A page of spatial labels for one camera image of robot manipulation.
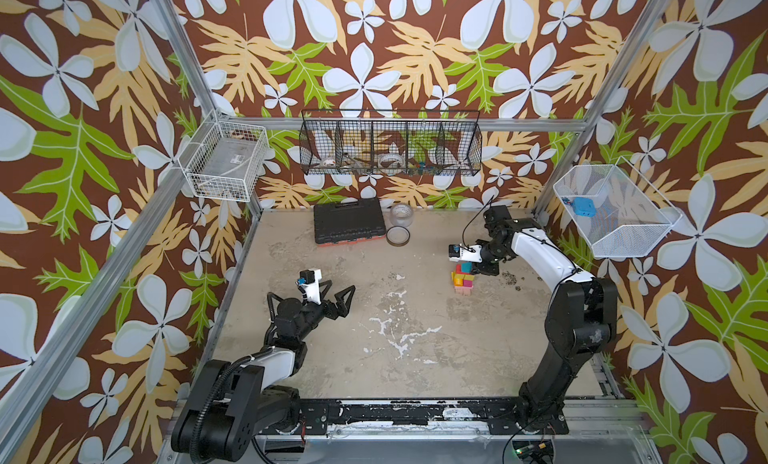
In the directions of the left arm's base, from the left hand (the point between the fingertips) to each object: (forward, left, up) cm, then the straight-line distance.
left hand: (340, 281), depth 84 cm
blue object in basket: (+18, -71, +13) cm, 74 cm away
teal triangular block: (+4, -37, +1) cm, 37 cm away
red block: (+7, -36, -3) cm, 37 cm away
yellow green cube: (+7, -37, -7) cm, 38 cm away
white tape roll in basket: (+40, -15, +13) cm, 44 cm away
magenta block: (+5, -40, -10) cm, 42 cm away
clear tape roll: (+39, -20, -13) cm, 46 cm away
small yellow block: (+6, -40, -7) cm, 41 cm away
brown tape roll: (+28, -18, -14) cm, 37 cm away
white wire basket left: (+29, +35, +20) cm, 49 cm away
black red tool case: (+33, +1, -11) cm, 34 cm away
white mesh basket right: (+11, -78, +18) cm, 80 cm away
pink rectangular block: (+4, -39, -12) cm, 41 cm away
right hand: (+9, -41, -2) cm, 42 cm away
